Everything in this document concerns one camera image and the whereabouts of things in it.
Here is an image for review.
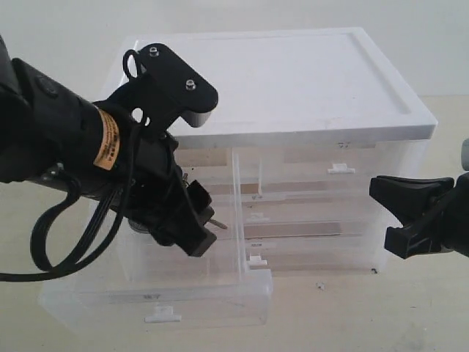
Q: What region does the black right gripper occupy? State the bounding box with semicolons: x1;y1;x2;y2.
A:
369;175;468;259

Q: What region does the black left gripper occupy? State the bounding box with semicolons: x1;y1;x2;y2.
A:
98;87;216;257

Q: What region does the key bunch with blue tag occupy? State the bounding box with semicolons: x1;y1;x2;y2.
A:
128;172;228;235

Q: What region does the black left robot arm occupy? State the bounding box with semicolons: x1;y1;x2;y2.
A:
1;43;218;257

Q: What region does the white translucent drawer cabinet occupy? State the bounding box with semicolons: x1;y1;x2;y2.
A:
98;26;438;276

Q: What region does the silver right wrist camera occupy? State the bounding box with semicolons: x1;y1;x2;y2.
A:
461;139;469;172

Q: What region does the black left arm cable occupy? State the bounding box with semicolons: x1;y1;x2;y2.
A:
0;120;144;282

